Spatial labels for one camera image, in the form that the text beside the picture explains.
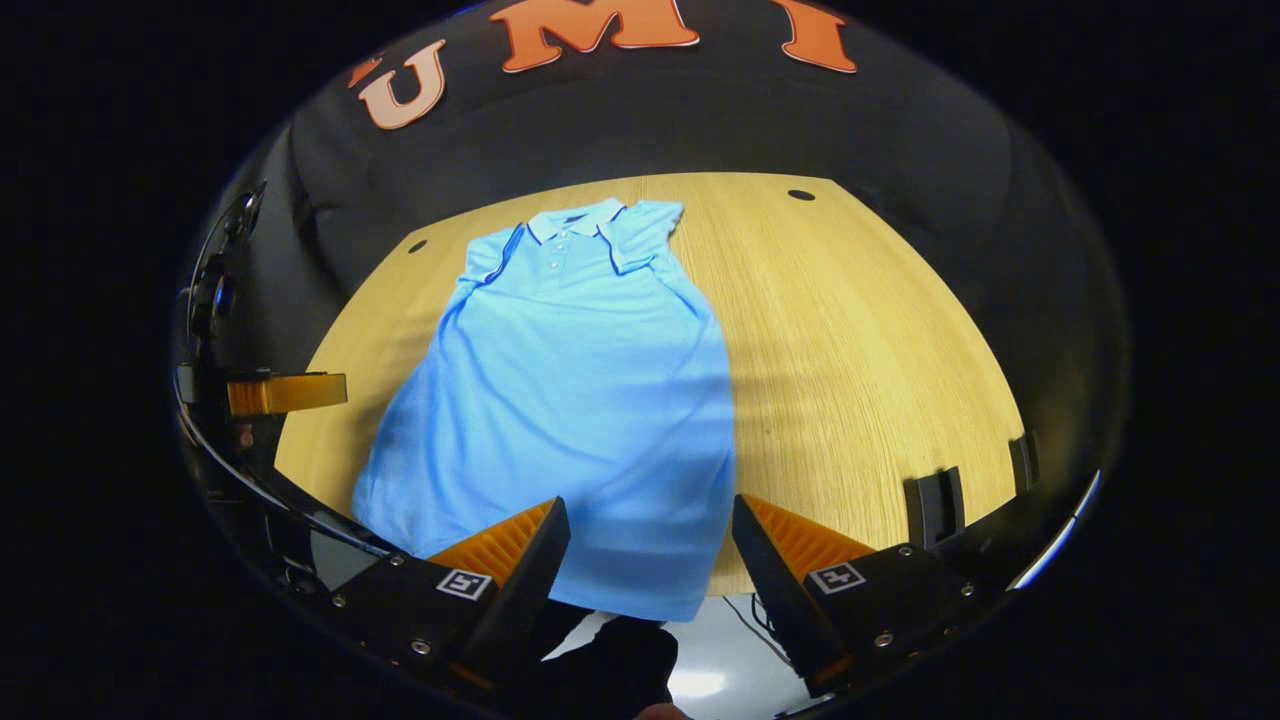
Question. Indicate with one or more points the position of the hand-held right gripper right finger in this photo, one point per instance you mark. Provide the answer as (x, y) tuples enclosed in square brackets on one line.
[(775, 600)]

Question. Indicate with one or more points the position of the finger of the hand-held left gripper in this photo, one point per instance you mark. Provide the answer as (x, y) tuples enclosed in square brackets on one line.
[(290, 393)]

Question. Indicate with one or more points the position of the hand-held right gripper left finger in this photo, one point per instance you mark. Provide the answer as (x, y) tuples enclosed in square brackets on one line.
[(525, 590)]

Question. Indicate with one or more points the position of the light blue T-shirt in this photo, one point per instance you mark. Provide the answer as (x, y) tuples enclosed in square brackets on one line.
[(570, 400)]

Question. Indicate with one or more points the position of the person's dark clothing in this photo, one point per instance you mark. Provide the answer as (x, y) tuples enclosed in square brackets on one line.
[(610, 660)]

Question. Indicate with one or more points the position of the black table edge bracket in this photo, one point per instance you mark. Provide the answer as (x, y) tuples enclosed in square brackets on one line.
[(935, 510)]

